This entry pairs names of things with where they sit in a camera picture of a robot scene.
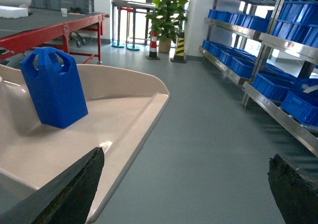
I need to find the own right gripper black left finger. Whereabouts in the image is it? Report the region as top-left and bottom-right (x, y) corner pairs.
(0, 148), (104, 224)

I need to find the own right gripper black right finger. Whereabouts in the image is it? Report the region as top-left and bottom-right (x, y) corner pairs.
(268, 154), (318, 224)

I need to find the beige plastic dustpan scoop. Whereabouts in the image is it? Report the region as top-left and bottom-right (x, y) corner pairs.
(0, 64), (170, 224)

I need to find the blue plastic block part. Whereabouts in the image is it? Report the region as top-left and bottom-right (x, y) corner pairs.
(20, 47), (88, 129)

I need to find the stainless steel shelf rack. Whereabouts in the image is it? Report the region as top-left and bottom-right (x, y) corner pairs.
(198, 0), (318, 157)

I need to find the blue storage bin right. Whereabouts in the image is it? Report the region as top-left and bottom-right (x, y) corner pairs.
(280, 91), (318, 127)

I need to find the blue storage bin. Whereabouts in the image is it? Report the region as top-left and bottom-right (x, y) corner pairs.
(230, 58), (254, 78)
(280, 91), (318, 127)

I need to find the red white traffic cone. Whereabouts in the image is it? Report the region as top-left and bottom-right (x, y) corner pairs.
(146, 31), (160, 60)

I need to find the black yellow striped bollard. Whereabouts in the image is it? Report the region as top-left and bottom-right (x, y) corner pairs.
(170, 30), (186, 64)

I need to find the white paper cup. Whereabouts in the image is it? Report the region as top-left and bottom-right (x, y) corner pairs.
(61, 8), (68, 17)

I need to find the white foam block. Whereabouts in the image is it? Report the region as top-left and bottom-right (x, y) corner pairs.
(0, 5), (28, 19)

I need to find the grey plastic crate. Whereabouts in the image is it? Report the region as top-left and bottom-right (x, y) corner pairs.
(30, 0), (95, 14)

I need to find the green potted plant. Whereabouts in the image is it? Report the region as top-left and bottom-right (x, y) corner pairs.
(146, 0), (188, 53)

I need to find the red conveyor table frame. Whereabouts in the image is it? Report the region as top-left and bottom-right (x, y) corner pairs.
(0, 9), (109, 64)

